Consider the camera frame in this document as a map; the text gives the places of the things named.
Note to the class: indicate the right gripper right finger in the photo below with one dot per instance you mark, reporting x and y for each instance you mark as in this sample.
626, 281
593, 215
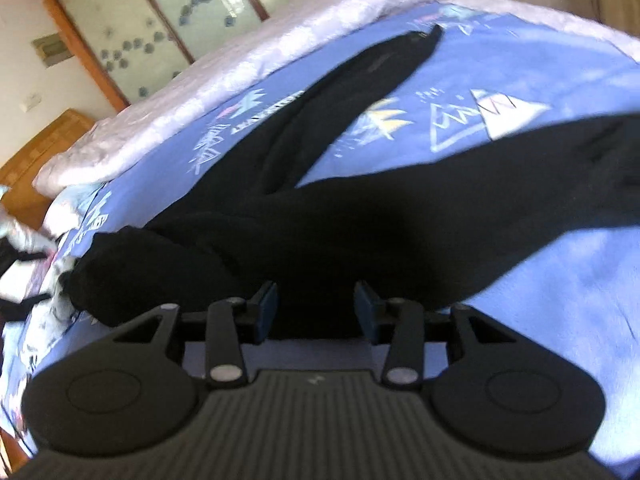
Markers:
489, 386

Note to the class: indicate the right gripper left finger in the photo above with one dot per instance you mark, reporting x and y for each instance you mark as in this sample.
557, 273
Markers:
144, 381

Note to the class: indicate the black pants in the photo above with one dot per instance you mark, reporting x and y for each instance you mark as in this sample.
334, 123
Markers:
434, 233

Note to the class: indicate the grey folded garment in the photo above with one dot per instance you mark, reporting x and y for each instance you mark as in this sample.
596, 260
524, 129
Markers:
34, 313

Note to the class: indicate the wooden headboard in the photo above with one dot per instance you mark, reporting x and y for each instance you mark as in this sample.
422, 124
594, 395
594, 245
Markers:
22, 201

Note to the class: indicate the blue patterned bed cover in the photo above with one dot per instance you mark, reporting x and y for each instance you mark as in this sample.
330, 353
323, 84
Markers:
314, 407

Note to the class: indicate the light pink quilt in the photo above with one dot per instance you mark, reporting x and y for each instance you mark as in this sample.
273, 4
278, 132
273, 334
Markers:
116, 144

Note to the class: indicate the light wooden cabinet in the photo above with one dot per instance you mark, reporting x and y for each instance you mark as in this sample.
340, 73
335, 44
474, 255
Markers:
623, 15

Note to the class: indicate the white wall switch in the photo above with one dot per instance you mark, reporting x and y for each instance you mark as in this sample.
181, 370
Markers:
30, 102

